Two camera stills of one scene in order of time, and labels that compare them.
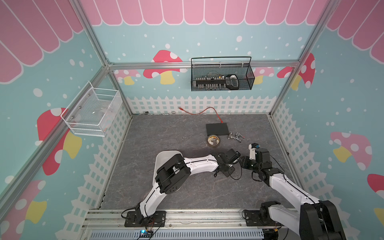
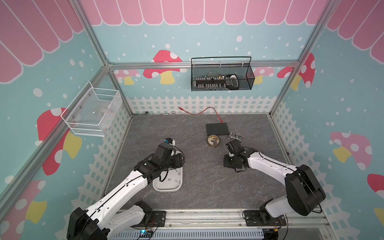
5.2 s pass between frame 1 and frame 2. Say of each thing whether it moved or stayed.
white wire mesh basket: stayed
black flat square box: stayed
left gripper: moved
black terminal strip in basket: stayed
